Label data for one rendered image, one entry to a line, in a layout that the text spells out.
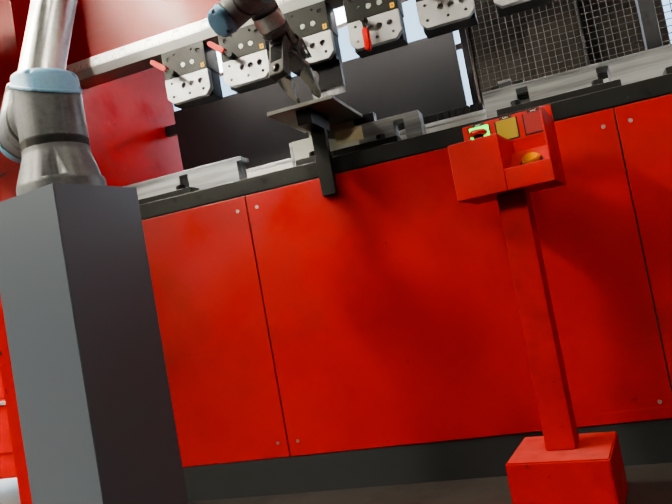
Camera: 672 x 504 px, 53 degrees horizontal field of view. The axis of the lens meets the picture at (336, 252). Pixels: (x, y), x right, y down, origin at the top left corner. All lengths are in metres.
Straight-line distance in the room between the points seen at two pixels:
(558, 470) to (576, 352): 0.38
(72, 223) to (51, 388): 0.27
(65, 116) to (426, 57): 1.51
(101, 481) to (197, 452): 0.90
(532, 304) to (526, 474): 0.34
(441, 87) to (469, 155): 1.04
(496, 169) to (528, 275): 0.23
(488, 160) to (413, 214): 0.38
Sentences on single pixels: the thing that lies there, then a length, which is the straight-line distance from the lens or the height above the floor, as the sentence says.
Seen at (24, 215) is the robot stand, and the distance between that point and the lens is 1.24.
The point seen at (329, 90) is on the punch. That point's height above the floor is 1.10.
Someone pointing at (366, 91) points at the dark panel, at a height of 1.21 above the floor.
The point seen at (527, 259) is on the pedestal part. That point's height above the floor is 0.52.
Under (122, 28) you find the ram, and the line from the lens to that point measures 2.36.
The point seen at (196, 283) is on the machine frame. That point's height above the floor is 0.61.
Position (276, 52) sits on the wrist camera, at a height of 1.15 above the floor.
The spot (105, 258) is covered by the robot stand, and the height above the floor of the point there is 0.65.
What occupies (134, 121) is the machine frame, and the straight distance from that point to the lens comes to 2.68.
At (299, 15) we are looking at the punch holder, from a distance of 2.07.
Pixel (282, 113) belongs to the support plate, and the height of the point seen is 0.99.
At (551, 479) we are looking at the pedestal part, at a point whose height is 0.09.
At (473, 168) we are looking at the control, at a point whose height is 0.72.
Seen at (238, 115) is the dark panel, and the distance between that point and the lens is 2.69.
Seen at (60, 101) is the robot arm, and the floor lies 0.93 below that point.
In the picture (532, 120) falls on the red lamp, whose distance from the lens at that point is 1.58.
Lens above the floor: 0.52
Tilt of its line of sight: 3 degrees up
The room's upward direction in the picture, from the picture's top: 10 degrees counter-clockwise
